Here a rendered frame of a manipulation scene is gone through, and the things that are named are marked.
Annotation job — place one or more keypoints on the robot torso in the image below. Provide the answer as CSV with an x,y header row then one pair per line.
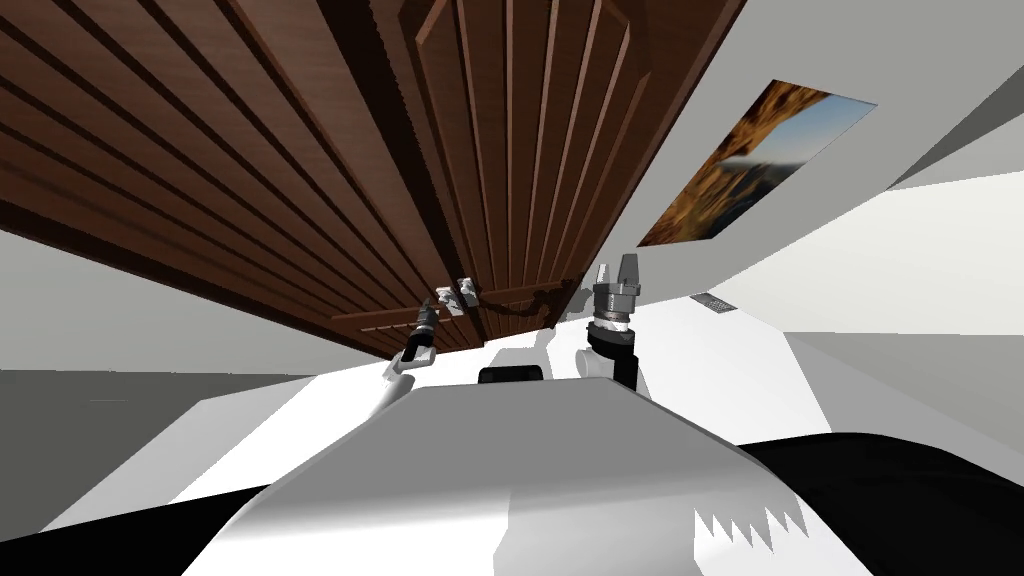
x,y
520,472

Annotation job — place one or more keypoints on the brown panelled door leaf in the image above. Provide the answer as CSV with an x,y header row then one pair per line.
x,y
528,144

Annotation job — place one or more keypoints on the brown ribbed door leaf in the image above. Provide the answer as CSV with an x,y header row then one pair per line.
x,y
200,144

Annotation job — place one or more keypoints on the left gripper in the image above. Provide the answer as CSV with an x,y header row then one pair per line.
x,y
425,318

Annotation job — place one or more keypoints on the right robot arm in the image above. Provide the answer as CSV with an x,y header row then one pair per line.
x,y
616,352

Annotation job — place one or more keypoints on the landscape picture on wall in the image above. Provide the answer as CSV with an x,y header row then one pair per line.
x,y
748,168

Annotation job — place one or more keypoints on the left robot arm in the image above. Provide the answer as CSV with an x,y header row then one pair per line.
x,y
394,386

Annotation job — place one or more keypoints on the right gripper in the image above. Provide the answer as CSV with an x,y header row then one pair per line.
x,y
614,301

